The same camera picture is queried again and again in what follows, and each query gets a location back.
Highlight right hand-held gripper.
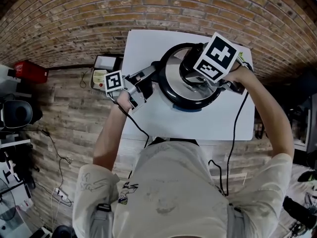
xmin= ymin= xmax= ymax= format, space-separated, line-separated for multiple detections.
xmin=189 ymin=31 xmax=246 ymax=96

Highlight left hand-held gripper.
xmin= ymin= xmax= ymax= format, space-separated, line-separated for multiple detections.
xmin=104 ymin=65 xmax=159 ymax=113

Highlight black steel pressure cooker lid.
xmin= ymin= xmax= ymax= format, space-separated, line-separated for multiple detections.
xmin=157 ymin=42 xmax=223 ymax=109

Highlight electric pressure cooker base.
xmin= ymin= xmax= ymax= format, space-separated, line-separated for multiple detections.
xmin=150 ymin=60 xmax=223 ymax=113

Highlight person's right forearm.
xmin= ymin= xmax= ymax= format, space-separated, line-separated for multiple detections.
xmin=224 ymin=67 xmax=295 ymax=163

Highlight person's left forearm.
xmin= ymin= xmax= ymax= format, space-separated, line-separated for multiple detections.
xmin=93 ymin=105 xmax=127 ymax=173

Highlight person's left hand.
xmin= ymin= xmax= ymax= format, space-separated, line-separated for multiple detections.
xmin=116 ymin=92 xmax=136 ymax=114

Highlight white drawer cabinet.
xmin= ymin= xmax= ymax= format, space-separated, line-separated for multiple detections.
xmin=89 ymin=55 xmax=123 ymax=95

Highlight cream box with red button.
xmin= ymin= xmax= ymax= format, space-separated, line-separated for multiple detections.
xmin=93 ymin=69 xmax=107 ymax=89

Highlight person's black shorts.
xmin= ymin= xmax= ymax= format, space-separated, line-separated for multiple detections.
xmin=148 ymin=137 xmax=200 ymax=147

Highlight red plastic crate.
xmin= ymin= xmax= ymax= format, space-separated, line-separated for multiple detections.
xmin=13 ymin=60 xmax=49 ymax=84

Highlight person's beige shirt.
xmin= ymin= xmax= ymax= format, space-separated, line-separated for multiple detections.
xmin=72 ymin=141 xmax=293 ymax=238

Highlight black padded swivel chair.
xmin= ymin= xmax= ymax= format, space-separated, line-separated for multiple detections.
xmin=2 ymin=99 xmax=43 ymax=128

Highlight white power strip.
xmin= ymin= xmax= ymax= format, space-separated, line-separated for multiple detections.
xmin=53 ymin=187 xmax=69 ymax=200

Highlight black standing fan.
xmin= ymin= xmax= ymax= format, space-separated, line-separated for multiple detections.
xmin=0 ymin=177 xmax=17 ymax=222

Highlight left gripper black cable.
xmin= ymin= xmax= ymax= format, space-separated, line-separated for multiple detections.
xmin=112 ymin=97 xmax=150 ymax=148

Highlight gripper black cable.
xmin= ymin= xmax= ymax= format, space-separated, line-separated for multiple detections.
xmin=208 ymin=92 xmax=250 ymax=197
xmin=112 ymin=97 xmax=150 ymax=148

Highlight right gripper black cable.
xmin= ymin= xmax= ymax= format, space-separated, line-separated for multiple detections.
xmin=208 ymin=92 xmax=250 ymax=197

